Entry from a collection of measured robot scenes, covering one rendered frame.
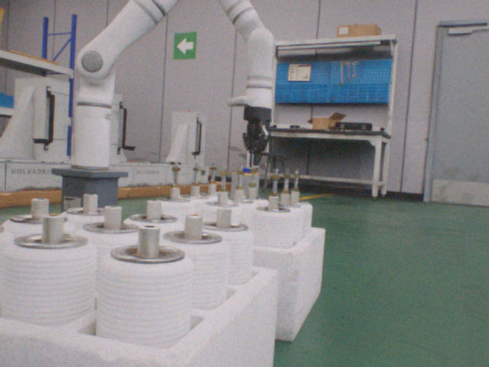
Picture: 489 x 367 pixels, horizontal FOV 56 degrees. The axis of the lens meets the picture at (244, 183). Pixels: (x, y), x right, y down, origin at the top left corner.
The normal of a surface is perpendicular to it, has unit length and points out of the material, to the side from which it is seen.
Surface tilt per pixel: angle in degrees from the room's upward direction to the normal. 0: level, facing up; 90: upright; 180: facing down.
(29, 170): 90
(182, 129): 68
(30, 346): 90
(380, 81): 90
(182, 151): 90
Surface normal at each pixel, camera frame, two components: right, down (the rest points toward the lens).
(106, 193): 0.90, 0.08
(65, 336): 0.07, -1.00
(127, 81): -0.43, 0.02
